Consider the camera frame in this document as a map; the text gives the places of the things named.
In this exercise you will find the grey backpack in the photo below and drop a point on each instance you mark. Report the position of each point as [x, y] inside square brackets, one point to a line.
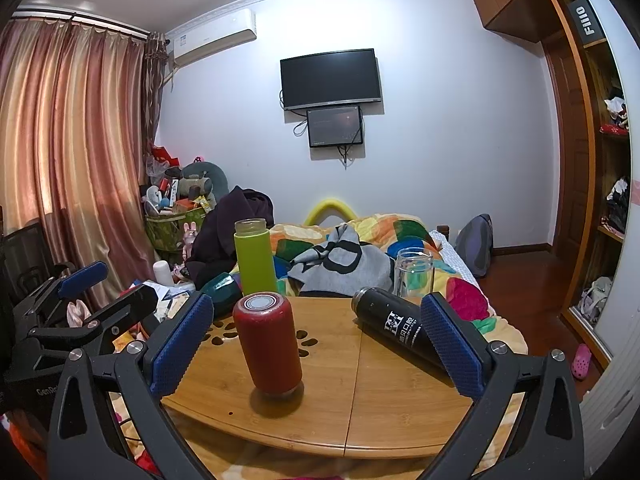
[475, 250]

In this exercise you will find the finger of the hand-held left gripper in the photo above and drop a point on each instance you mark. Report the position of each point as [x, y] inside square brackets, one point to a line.
[135, 304]
[82, 274]

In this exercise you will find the black sign plate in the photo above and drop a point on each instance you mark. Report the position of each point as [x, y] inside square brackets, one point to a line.
[587, 20]

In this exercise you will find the round wooden tray table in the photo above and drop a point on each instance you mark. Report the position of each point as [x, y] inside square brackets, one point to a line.
[465, 295]

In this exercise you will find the red bag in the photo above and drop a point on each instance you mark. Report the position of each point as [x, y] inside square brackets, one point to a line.
[162, 155]

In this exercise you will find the green bottle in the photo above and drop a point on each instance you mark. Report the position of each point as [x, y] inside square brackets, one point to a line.
[255, 260]

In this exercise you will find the white plastic bottle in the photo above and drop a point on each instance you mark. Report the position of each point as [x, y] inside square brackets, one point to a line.
[162, 274]

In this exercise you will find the pink bunny toy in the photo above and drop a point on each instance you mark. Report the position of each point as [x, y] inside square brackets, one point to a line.
[189, 237]

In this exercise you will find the clear glass cup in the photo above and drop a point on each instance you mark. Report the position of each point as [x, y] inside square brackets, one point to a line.
[412, 275]

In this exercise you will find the pink striped curtain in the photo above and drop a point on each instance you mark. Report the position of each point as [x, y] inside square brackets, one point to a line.
[75, 135]

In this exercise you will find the grey green plush toy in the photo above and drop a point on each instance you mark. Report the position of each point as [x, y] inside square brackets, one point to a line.
[210, 175]

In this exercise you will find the dark purple jacket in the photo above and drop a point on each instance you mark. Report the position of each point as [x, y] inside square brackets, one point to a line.
[220, 230]

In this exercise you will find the yellow foam tube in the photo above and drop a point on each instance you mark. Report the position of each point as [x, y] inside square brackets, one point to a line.
[330, 205]

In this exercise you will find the checked bed sheet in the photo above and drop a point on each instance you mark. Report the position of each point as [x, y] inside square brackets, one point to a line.
[450, 255]

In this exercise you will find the grey printed cloth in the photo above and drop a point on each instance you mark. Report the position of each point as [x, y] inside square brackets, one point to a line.
[350, 270]

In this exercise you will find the black office chair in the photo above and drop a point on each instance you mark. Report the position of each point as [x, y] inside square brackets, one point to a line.
[25, 255]

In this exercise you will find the red bottle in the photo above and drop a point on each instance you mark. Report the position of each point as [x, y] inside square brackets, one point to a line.
[267, 345]

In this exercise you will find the small black monitor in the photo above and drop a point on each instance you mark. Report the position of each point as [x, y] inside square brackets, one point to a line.
[334, 126]

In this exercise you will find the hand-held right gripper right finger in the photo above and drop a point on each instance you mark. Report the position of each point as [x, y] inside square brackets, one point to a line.
[452, 345]

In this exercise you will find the green basket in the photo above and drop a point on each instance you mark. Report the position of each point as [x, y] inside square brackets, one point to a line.
[165, 230]

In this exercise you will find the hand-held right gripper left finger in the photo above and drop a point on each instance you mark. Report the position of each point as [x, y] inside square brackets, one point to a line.
[182, 345]

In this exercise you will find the black wall television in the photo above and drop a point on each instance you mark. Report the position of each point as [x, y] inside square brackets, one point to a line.
[331, 79]

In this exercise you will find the pink shoe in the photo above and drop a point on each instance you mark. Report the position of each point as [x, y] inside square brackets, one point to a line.
[581, 361]

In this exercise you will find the pink cloth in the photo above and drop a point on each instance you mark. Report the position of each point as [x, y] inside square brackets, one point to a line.
[77, 312]

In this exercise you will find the black bottle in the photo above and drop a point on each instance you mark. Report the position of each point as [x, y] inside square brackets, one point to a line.
[395, 327]

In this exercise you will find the dark green cup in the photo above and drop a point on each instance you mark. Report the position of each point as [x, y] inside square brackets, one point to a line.
[222, 292]

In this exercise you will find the white air conditioner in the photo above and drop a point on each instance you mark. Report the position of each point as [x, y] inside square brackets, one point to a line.
[212, 35]

